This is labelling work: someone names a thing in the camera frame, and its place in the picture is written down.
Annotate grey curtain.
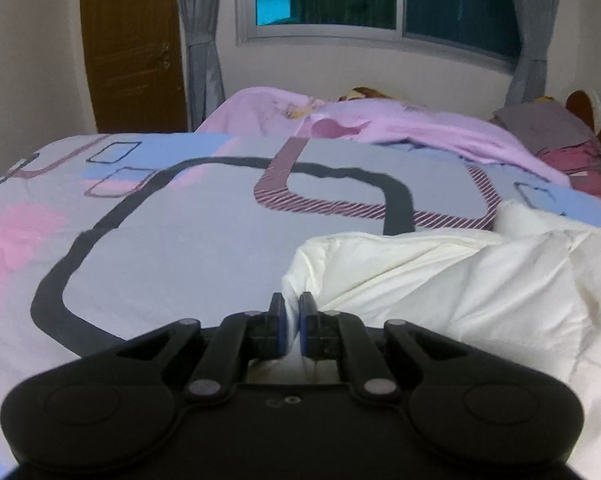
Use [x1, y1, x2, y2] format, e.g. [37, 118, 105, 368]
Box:
[172, 0, 227, 132]
[504, 0, 567, 107]

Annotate brown wooden door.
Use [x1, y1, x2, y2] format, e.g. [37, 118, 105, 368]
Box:
[79, 0, 190, 134]

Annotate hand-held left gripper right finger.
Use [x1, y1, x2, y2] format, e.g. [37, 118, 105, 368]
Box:
[299, 291, 474, 404]

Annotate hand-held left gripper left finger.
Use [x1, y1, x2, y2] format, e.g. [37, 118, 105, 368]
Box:
[116, 292, 287, 404]

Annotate bed with patterned sheet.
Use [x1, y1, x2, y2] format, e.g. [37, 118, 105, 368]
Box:
[0, 131, 601, 480]

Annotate red and white headboard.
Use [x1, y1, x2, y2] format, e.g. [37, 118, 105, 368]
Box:
[564, 88, 601, 137]

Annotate pile of folded clothes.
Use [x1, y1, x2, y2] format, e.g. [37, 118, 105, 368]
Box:
[489, 95, 601, 206]

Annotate white quilted duvet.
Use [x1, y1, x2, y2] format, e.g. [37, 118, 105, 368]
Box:
[245, 200, 601, 466]

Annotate pink blanket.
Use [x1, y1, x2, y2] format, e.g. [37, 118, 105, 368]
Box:
[195, 86, 572, 187]

